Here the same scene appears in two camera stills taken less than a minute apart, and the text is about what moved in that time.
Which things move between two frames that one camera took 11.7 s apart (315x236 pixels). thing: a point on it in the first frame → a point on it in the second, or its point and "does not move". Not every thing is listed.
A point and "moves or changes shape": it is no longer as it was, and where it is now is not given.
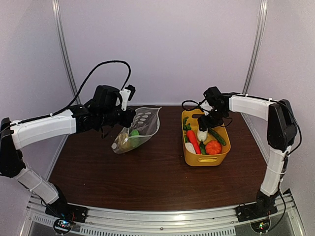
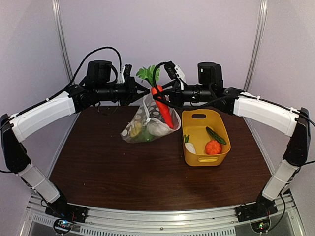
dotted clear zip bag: [145, 124] moves or changes shape
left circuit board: [62, 225] does not move
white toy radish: [202, 135] → [158, 128]
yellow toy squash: [123, 141] → [137, 129]
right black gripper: [205, 124] → [176, 99]
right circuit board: [261, 225] does not move
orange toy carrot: [190, 135] → [151, 73]
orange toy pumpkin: [213, 147] does not move
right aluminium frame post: [257, 44] does not move
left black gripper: [126, 122] → [131, 95]
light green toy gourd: [134, 138] → [145, 135]
